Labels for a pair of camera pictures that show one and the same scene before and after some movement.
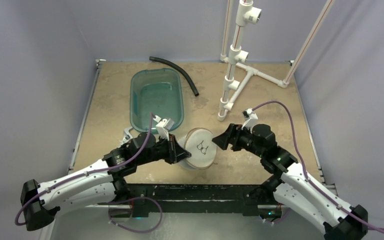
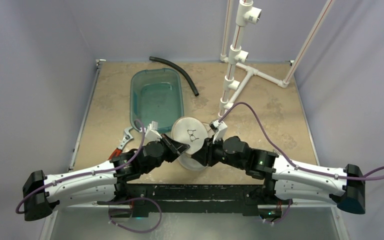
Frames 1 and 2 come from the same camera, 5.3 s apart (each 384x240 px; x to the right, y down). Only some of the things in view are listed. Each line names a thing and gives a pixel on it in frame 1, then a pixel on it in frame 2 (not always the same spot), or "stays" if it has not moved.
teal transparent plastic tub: (157, 90) stays
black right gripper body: (232, 137) → (207, 149)
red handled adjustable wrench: (127, 136) stays
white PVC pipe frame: (247, 12) stays
